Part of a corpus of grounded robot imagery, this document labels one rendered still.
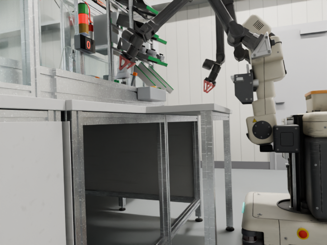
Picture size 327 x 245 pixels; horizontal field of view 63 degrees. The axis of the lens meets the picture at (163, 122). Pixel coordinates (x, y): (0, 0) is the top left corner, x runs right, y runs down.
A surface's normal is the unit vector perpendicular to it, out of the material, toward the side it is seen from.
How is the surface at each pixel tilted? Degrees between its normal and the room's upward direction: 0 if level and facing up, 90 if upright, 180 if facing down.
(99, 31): 90
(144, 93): 90
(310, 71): 90
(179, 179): 90
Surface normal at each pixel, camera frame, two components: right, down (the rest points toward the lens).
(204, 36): -0.33, 0.01
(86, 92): 0.93, -0.04
